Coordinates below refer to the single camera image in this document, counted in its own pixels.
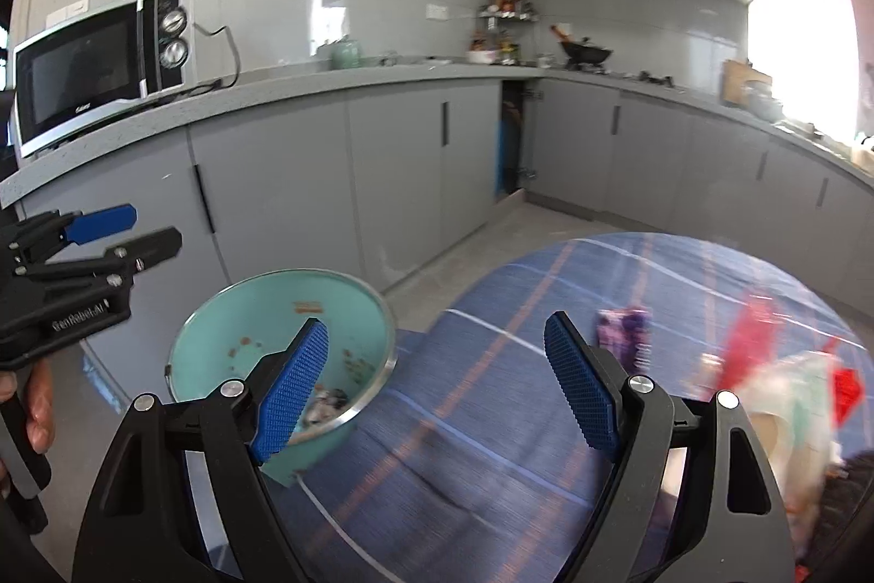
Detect blue plaid tablecloth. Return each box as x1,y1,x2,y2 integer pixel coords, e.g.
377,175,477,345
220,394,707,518
300,232,874,583

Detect grey kitchen base cabinets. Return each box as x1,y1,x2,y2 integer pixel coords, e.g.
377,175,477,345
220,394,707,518
0,60,874,454

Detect silver black microwave oven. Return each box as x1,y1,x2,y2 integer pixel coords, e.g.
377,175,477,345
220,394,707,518
12,0,199,159

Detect pink red plastic bag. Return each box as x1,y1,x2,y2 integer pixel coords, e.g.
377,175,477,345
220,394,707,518
720,292,779,393

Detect purple snack wrapper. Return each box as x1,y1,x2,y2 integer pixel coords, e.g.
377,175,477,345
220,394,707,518
596,310,651,372

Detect person's left hand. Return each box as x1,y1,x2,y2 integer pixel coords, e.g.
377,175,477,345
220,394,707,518
20,359,56,454

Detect dark cloth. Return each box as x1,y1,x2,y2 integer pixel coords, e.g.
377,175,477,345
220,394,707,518
795,450,874,583

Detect white plastic bag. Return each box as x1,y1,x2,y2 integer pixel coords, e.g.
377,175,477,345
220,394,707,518
703,351,848,557

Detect crumpled grey wrapper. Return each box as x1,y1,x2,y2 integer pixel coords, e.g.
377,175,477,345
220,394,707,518
300,390,351,430

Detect red foam net sleeve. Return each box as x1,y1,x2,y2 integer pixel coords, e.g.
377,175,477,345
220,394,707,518
829,368,865,420

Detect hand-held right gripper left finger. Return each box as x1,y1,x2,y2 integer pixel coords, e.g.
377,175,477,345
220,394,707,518
72,318,329,583

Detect blue gas cylinder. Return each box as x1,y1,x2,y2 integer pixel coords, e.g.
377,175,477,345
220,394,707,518
495,119,521,192

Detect black power cable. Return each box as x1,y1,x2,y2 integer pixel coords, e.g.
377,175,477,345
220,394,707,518
164,24,240,99

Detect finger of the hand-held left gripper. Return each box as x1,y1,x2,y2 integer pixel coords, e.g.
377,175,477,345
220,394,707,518
14,227,184,289
14,204,138,256

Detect wooden cutting board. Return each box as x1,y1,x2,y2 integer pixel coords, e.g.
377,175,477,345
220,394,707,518
722,58,772,106

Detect green ceramic teapot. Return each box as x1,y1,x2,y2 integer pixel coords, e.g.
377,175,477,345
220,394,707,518
331,37,363,70

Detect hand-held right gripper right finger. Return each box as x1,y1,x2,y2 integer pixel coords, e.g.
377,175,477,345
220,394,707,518
544,311,800,583

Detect bright window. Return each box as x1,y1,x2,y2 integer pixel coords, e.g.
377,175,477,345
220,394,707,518
747,0,859,142

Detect white wall switch plate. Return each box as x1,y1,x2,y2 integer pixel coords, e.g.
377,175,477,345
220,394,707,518
46,0,90,28

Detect gas stove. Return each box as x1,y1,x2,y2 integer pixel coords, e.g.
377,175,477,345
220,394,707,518
566,64,678,87

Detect metal spice rack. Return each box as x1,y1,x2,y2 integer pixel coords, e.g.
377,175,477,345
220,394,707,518
474,0,540,65

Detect black wok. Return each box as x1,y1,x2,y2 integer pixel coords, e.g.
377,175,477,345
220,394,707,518
552,24,613,72

